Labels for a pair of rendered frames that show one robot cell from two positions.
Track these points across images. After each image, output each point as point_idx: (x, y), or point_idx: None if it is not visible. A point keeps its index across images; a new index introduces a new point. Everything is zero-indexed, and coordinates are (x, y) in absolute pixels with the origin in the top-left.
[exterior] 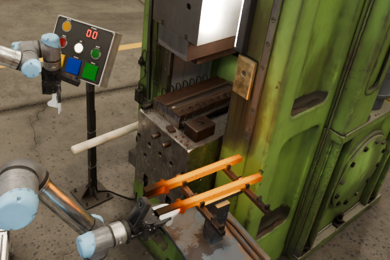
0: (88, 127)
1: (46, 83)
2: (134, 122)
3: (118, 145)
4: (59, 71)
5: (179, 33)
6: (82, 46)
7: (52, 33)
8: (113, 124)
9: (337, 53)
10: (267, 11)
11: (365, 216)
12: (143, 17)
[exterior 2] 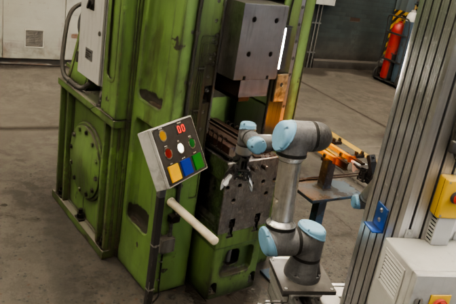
0: (157, 241)
1: (248, 169)
2: (12, 279)
3: (58, 298)
4: None
5: (261, 77)
6: (182, 144)
7: (243, 121)
8: (8, 298)
9: None
10: (292, 38)
11: None
12: (174, 96)
